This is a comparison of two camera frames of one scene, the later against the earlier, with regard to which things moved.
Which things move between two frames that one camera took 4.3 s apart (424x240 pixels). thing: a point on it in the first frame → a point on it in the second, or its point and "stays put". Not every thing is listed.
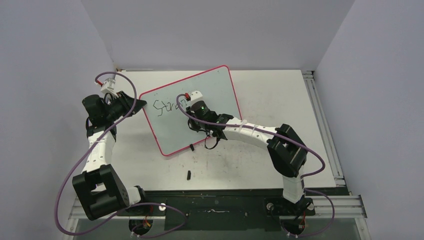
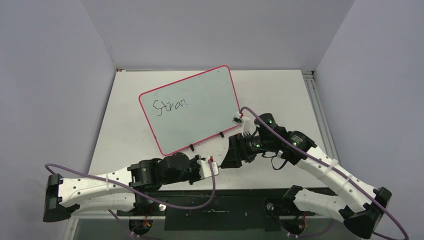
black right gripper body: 196,125 → 250,146
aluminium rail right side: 339,180 stays put
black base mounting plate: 221,210 stays put
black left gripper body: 120,106 → 192,174
